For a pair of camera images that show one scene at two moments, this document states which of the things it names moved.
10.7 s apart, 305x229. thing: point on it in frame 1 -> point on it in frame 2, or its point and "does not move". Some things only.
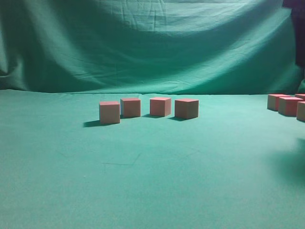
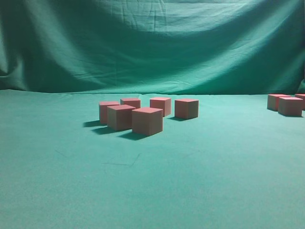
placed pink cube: (186, 108) does not move
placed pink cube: (160, 106) does not move
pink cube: (300, 111) -> (147, 120)
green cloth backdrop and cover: (238, 166) does not move
